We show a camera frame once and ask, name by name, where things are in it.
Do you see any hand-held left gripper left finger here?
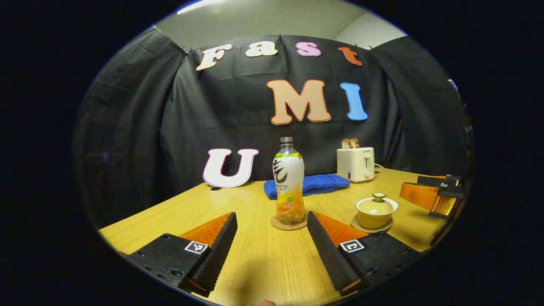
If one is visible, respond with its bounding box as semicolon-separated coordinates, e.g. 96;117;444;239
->
129;212;238;297

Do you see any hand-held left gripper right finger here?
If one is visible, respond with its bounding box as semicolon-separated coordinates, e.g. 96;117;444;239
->
307;211;421;297

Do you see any white teacup lid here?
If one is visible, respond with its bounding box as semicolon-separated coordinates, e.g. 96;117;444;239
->
359;193;396;215

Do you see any white teacup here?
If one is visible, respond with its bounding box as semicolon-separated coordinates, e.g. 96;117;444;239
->
356;198;399;229

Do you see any round cork coaster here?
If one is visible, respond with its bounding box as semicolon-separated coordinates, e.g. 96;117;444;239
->
270;215;308;231

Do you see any white orange water bottle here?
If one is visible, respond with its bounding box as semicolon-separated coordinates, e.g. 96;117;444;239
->
272;136;305;226

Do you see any white saucer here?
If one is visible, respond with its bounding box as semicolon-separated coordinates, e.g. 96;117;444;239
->
351;214;394;234

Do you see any blue towel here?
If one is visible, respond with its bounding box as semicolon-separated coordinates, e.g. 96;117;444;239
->
263;174;351;200

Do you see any white toaster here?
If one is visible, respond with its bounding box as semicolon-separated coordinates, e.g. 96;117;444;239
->
337;147;375;184

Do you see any black backdrop cloth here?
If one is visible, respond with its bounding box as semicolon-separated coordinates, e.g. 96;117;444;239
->
72;25;472;228

